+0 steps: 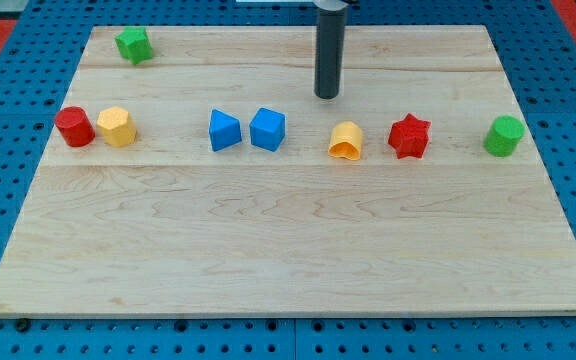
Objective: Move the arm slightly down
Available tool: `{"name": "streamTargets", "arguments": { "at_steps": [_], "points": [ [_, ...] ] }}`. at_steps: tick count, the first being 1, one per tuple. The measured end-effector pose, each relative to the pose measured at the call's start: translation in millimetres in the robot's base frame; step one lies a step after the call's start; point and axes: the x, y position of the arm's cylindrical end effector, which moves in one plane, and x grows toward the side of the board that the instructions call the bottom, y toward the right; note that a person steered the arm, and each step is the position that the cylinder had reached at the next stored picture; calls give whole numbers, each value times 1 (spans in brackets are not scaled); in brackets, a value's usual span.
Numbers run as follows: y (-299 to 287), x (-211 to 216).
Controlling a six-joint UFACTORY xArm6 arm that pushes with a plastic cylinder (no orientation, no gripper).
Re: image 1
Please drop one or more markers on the blue cube block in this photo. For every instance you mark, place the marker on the blue cube block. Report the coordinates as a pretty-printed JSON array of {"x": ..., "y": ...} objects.
[{"x": 267, "y": 129}]

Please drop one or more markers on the blue triangle block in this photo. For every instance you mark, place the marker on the blue triangle block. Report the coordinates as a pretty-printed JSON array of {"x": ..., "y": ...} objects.
[{"x": 224, "y": 130}]

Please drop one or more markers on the light wooden board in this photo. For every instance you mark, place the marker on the light wooden board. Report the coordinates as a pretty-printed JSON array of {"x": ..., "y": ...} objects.
[{"x": 167, "y": 228}]

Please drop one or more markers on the red star block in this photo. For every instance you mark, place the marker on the red star block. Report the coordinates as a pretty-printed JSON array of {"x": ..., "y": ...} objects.
[{"x": 410, "y": 137}]

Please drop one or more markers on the yellow hexagon block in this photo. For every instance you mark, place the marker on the yellow hexagon block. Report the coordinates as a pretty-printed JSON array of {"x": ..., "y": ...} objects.
[{"x": 116, "y": 126}]

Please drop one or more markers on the green star block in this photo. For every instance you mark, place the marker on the green star block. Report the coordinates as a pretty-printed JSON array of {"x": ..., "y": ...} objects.
[{"x": 134, "y": 45}]

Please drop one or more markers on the green cylinder block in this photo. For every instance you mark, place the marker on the green cylinder block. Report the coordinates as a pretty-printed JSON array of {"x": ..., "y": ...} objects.
[{"x": 504, "y": 136}]

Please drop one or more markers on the red cylinder block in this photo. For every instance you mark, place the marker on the red cylinder block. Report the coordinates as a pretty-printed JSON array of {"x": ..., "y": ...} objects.
[{"x": 74, "y": 126}]

